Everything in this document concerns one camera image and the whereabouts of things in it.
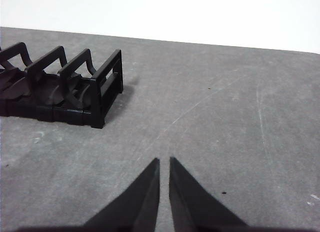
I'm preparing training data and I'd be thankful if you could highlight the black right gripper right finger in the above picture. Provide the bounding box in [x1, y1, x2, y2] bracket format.
[168, 156, 251, 229]

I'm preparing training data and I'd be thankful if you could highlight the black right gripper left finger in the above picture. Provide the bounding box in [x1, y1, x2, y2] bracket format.
[83, 157, 161, 229]

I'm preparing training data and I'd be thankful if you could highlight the black plastic dish rack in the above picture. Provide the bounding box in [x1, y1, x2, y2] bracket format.
[0, 42, 125, 129]

